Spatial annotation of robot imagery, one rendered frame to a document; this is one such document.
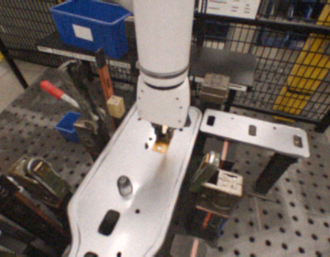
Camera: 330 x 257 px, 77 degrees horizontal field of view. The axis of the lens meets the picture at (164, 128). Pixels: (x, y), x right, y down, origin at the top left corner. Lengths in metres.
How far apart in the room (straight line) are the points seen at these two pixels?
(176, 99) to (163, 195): 0.22
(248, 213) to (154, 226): 0.46
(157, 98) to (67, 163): 0.67
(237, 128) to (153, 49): 0.40
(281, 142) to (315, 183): 0.41
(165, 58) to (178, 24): 0.05
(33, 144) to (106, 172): 0.63
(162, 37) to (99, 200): 0.36
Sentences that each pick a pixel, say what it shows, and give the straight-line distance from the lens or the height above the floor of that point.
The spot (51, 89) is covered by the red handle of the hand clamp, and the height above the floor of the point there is 1.14.
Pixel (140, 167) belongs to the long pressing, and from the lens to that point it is 0.53.
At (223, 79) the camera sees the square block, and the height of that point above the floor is 1.06.
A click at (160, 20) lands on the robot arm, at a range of 0.30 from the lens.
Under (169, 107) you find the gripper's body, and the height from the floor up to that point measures 1.19.
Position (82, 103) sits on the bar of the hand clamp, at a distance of 0.52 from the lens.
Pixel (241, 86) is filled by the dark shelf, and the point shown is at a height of 1.02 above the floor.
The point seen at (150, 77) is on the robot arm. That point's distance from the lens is 0.34.
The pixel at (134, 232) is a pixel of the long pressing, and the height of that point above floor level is 1.00.
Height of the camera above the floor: 1.45
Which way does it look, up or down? 48 degrees down
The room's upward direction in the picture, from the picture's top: straight up
